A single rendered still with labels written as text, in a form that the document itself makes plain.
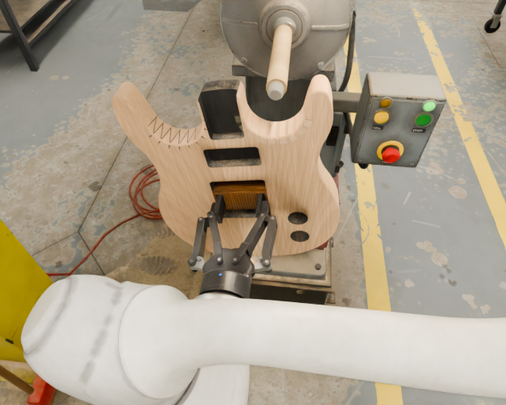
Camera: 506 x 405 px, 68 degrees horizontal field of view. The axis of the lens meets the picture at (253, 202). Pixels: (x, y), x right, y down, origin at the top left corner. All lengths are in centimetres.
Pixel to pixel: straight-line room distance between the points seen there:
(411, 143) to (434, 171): 154
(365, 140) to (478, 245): 138
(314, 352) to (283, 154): 36
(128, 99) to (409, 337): 48
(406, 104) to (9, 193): 216
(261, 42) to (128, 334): 61
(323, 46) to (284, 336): 61
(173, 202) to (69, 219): 152
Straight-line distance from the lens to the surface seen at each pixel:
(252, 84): 104
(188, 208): 73
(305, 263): 151
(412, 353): 34
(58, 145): 270
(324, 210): 69
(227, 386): 48
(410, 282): 193
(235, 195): 68
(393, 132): 92
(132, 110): 61
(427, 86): 92
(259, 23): 78
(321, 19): 78
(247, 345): 32
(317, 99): 54
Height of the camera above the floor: 157
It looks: 49 degrees down
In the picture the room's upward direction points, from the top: straight up
